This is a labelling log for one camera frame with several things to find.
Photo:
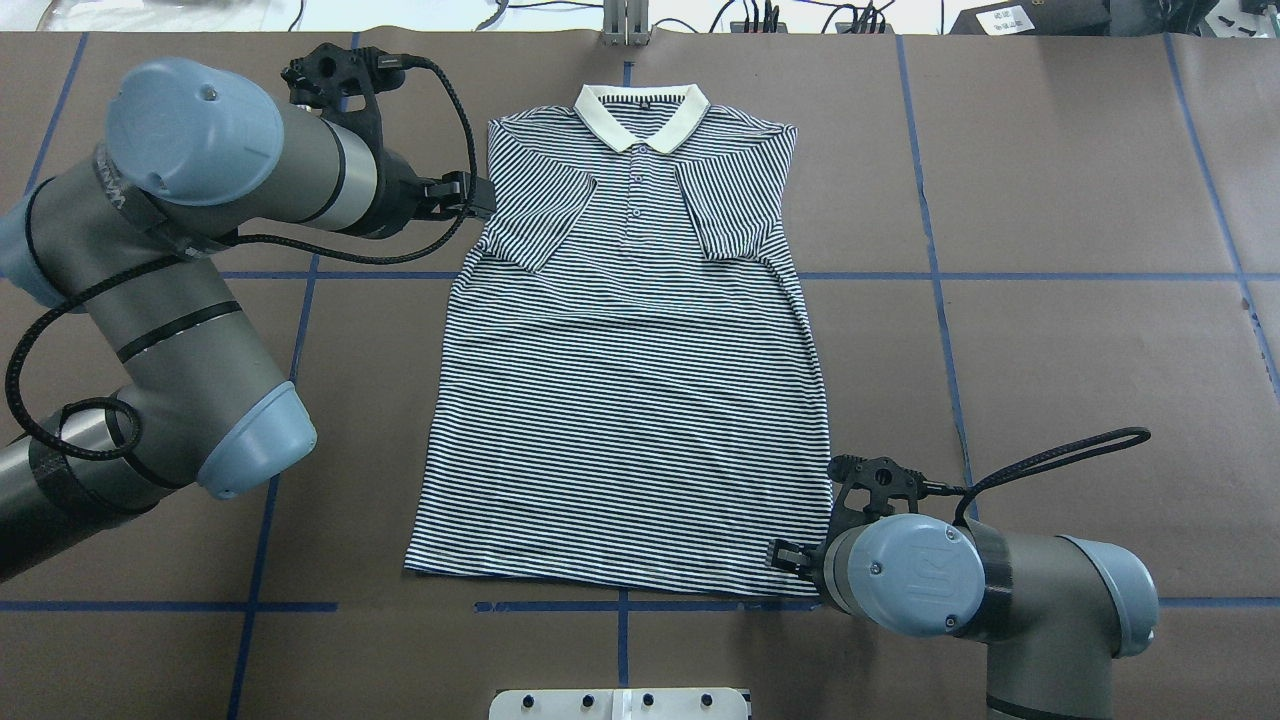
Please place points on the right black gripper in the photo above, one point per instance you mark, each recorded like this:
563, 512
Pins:
812, 562

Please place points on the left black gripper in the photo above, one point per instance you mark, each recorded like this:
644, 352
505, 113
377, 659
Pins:
399, 196

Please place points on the striped polo shirt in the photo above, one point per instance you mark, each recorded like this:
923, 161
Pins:
630, 391

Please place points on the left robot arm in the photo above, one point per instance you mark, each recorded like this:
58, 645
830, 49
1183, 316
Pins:
190, 153

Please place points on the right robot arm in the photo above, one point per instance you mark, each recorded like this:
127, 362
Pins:
1054, 612

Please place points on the black power box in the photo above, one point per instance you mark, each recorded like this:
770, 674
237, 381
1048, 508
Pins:
1042, 18

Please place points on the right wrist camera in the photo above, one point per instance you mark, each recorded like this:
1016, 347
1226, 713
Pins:
868, 486

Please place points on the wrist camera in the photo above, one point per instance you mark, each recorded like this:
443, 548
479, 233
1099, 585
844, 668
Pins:
868, 486
343, 85

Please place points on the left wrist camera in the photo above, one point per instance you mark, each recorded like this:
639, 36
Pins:
343, 85

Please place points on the white mounting post base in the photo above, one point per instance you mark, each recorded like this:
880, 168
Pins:
623, 703

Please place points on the aluminium frame post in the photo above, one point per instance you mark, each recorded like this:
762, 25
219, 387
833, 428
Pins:
625, 23

